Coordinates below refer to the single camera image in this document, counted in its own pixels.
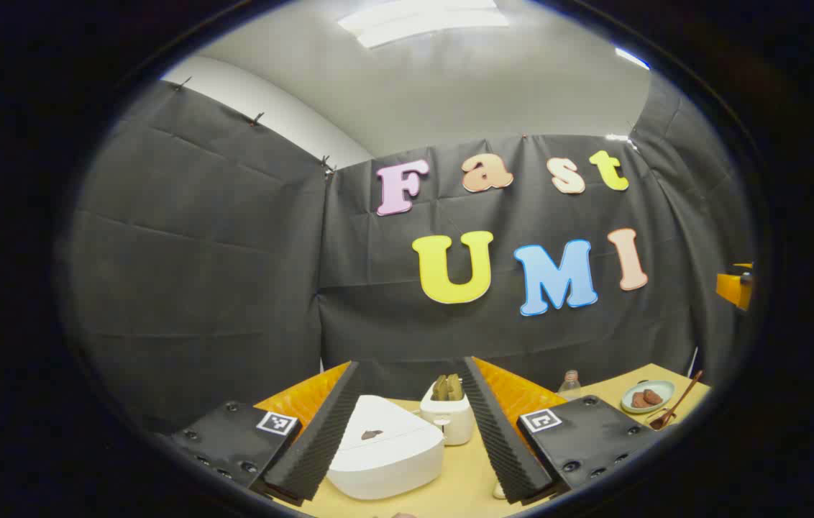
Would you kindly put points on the white toaster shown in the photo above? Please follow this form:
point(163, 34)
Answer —
point(450, 421)

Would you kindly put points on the black backdrop cloth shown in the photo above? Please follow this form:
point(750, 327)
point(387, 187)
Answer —
point(220, 252)

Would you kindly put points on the brown bread slice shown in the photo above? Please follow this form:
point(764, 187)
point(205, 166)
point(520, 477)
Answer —
point(455, 387)
point(440, 390)

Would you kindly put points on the wide ceiling light panel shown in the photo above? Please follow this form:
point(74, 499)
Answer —
point(421, 21)

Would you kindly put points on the white rice cooker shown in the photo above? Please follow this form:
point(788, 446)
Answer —
point(385, 453)

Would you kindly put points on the brown wooden spoon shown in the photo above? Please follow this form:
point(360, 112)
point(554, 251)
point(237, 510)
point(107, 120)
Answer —
point(682, 396)

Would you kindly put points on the red meat slice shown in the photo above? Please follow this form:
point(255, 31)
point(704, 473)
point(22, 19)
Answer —
point(653, 396)
point(638, 401)

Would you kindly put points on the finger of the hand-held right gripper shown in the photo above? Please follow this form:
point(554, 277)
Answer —
point(736, 288)

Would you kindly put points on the clear plastic water bottle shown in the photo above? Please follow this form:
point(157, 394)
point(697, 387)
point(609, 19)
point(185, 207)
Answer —
point(569, 385)

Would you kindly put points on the pale green plate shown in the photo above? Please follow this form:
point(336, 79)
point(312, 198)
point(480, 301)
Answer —
point(655, 387)

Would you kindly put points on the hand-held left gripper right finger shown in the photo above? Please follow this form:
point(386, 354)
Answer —
point(497, 432)

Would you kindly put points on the narrow ceiling light strip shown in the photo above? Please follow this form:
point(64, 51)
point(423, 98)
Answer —
point(631, 57)

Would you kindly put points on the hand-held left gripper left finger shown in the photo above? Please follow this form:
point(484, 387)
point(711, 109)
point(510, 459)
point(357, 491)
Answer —
point(321, 439)

